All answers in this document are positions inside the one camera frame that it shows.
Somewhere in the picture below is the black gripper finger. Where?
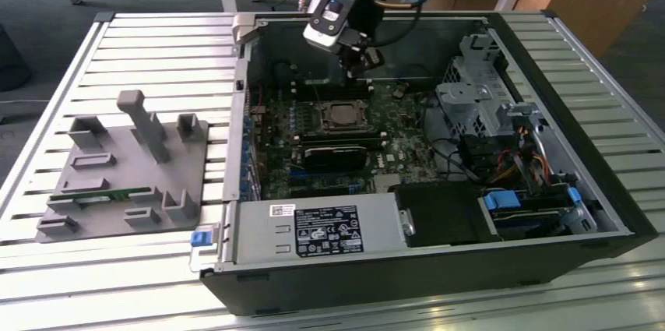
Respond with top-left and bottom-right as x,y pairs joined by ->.
343,54 -> 367,81
363,47 -> 387,73

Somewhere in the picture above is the silver topped CPU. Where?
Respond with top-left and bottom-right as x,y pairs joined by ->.
329,104 -> 359,125

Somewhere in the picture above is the metal socket cover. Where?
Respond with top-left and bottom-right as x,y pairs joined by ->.
320,100 -> 365,129

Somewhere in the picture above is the CPU socket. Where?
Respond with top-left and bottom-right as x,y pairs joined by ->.
314,99 -> 369,132

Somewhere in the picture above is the silver drive cage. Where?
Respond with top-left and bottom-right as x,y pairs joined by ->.
432,33 -> 523,138

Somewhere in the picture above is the black graphics card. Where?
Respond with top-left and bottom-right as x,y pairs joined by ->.
298,145 -> 368,172

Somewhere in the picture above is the green motherboard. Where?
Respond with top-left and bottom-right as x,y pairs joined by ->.
241,80 -> 440,200

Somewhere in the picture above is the silver chipset heatsink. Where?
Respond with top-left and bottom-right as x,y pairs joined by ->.
372,174 -> 407,194

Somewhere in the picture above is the black drive box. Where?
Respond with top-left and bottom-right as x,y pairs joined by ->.
392,181 -> 500,249

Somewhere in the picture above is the blue disk carrier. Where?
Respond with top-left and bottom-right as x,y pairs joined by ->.
480,188 -> 527,216

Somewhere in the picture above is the silver power supply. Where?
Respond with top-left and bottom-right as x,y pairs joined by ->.
213,192 -> 412,274

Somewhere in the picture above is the blue case latch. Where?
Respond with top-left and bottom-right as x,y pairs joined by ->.
189,231 -> 216,248

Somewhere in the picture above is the grey parts rack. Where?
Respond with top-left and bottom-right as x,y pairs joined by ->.
33,89 -> 212,245

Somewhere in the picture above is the green RAM stick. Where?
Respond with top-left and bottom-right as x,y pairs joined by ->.
49,186 -> 156,204

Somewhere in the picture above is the black PC case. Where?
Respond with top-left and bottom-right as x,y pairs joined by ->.
198,10 -> 659,317

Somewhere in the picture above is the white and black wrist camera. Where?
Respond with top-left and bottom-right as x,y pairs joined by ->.
301,0 -> 355,51

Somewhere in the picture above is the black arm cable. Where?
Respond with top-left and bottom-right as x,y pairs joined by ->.
371,0 -> 432,48

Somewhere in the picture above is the coloured wire bundle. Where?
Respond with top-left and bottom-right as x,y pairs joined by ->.
487,150 -> 552,188

